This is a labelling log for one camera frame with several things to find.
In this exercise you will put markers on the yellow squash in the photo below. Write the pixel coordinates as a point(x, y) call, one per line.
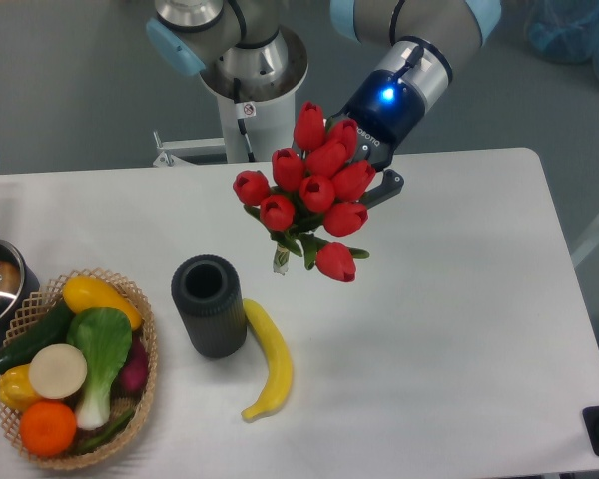
point(84, 292)

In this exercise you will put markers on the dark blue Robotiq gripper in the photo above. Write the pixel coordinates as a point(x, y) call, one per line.
point(389, 103)

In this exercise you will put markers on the woven wicker basket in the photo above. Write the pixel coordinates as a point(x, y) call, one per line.
point(33, 309)

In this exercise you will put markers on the yellow banana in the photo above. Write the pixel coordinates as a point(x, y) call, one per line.
point(280, 379)

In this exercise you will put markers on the yellow bell pepper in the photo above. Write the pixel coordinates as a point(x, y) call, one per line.
point(16, 390)

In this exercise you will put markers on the dark grey ribbed vase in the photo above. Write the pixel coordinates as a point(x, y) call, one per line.
point(207, 294)

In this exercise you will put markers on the beige round radish slice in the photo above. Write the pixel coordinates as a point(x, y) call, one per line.
point(57, 371)

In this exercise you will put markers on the orange fruit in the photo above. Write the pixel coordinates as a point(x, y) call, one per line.
point(47, 428)

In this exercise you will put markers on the blue plastic bag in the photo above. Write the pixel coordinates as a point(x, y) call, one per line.
point(565, 32)

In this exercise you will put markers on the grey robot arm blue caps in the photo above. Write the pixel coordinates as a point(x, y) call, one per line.
point(254, 66)

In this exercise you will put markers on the dark green cucumber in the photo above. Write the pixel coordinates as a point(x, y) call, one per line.
point(50, 329)

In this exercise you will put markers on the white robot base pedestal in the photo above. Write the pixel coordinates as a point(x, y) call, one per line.
point(251, 130)

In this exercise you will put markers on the purple red onion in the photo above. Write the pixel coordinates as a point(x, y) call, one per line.
point(134, 374)

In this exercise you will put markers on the green chili pepper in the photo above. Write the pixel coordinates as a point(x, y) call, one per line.
point(107, 434)

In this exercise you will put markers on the green bok choy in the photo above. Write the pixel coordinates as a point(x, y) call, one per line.
point(104, 337)

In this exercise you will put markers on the red tulip bouquet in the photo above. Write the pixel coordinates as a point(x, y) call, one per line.
point(316, 184)

